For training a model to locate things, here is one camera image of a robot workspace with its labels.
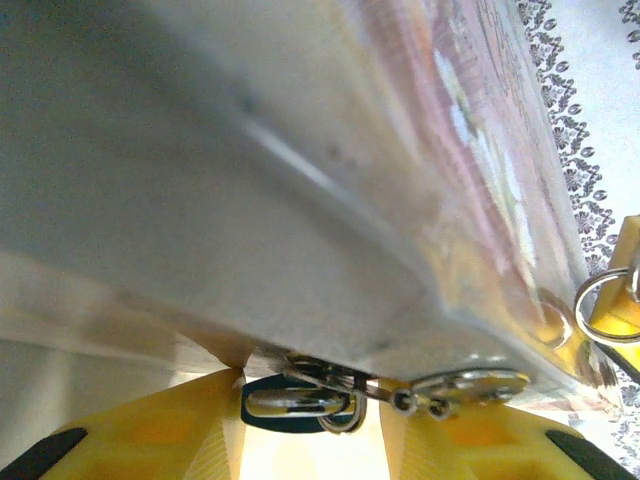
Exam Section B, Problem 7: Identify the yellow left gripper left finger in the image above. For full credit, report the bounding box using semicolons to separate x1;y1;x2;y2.
0;367;249;480

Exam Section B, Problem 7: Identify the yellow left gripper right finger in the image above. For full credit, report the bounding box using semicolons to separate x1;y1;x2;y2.
377;380;637;480

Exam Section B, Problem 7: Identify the silver key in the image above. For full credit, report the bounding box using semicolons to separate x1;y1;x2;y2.
392;368;532;420

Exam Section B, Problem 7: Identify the silver key ring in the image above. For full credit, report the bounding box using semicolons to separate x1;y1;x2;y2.
573;267;640;346

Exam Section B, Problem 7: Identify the pink illustrated tin box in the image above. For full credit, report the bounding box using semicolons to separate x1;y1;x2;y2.
0;0;621;416

